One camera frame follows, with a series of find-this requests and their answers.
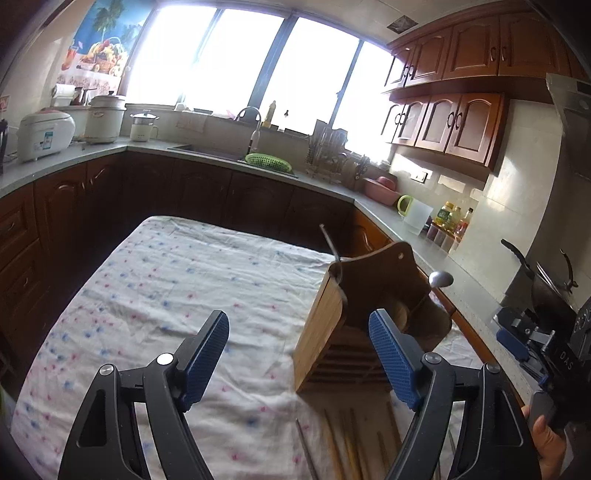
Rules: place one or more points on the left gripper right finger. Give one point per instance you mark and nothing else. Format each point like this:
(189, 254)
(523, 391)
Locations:
(494, 441)

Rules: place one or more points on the range hood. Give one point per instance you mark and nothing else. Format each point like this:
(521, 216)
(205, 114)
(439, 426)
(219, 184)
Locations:
(572, 99)

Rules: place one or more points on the upper wooden wall cabinets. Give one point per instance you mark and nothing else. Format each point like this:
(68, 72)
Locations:
(451, 81)

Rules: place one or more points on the wooden utensil holder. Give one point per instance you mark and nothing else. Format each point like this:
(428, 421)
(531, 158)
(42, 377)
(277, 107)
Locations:
(334, 352)

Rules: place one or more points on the pink basin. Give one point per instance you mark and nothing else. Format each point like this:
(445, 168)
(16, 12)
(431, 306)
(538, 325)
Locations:
(380, 192)

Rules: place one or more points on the person's right hand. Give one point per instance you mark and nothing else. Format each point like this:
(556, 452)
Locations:
(551, 449)

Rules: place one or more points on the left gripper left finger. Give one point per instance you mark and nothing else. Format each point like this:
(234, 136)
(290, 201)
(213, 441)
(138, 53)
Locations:
(104, 441)

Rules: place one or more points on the floral white tablecloth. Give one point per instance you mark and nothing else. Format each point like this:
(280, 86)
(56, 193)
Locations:
(157, 287)

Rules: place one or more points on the green colander basket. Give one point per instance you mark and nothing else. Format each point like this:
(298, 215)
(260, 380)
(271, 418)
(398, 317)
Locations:
(268, 162)

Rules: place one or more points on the dish drying rack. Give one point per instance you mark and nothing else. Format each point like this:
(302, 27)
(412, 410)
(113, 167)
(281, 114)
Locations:
(329, 159)

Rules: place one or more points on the spice jar set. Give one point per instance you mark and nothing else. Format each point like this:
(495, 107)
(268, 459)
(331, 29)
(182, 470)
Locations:
(443, 238)

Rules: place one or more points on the white rice cooker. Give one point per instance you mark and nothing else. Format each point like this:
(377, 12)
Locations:
(44, 133)

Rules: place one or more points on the light wooden chopstick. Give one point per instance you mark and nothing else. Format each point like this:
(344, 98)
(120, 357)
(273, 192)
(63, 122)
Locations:
(351, 443)

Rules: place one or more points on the yellow oil bottle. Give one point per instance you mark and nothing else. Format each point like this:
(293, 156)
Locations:
(444, 214)

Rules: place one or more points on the lower wooden counter cabinets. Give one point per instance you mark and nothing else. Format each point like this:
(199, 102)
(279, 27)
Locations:
(55, 231)

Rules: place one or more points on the tall white cooker pot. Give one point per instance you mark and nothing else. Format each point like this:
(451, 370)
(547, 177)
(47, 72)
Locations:
(104, 119)

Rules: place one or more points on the white jug green handle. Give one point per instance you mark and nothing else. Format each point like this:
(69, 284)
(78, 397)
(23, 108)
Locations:
(414, 212)

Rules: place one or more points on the tropical fruit poster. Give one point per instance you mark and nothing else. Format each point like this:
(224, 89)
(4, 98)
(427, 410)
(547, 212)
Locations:
(101, 47)

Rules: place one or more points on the paper towel roll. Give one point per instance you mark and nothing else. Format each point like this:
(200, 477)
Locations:
(62, 95)

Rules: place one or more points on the chrome sink faucet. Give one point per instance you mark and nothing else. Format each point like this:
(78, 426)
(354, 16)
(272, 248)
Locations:
(250, 115)

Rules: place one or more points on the small white electric pot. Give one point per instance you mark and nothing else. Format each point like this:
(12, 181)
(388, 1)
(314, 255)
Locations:
(142, 126)

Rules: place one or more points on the black wok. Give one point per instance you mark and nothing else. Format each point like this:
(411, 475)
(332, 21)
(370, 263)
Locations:
(550, 299)

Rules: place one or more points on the metal spoon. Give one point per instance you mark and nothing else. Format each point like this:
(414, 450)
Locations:
(440, 279)

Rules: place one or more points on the yellow dish soap bottle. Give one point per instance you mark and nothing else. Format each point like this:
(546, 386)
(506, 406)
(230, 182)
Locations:
(269, 115)

